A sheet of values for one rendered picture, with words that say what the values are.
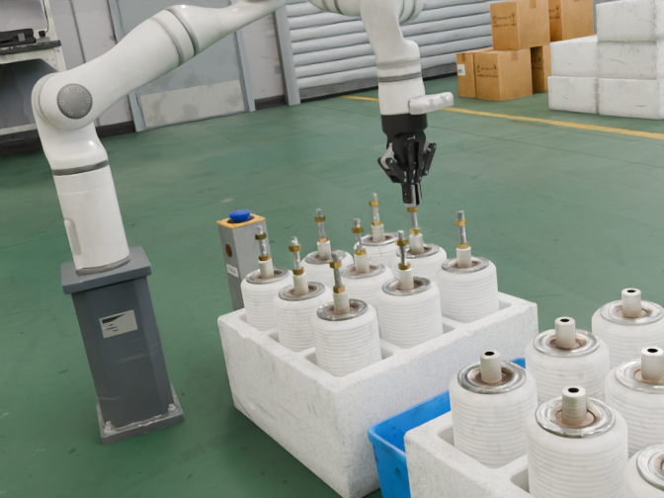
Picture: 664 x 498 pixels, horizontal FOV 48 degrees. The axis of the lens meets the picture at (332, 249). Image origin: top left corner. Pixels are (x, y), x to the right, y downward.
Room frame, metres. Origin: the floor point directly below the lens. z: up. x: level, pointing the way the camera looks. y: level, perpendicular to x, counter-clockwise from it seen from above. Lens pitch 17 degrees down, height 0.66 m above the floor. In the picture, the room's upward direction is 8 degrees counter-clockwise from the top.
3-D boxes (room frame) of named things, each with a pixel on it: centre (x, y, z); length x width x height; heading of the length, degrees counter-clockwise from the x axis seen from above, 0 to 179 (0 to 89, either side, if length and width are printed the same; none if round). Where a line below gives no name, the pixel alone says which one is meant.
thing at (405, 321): (1.07, -0.10, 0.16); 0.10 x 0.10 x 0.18
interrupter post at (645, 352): (0.70, -0.32, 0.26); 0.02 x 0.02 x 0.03
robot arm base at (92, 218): (1.26, 0.40, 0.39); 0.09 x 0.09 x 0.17; 18
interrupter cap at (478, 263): (1.13, -0.21, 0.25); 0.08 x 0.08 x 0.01
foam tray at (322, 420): (1.17, -0.05, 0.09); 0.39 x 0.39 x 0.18; 30
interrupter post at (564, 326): (0.80, -0.26, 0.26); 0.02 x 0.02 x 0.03
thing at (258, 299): (1.21, 0.12, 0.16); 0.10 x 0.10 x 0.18
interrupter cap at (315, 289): (1.11, 0.06, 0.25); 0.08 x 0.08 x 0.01
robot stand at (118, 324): (1.26, 0.40, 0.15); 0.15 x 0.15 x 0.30; 18
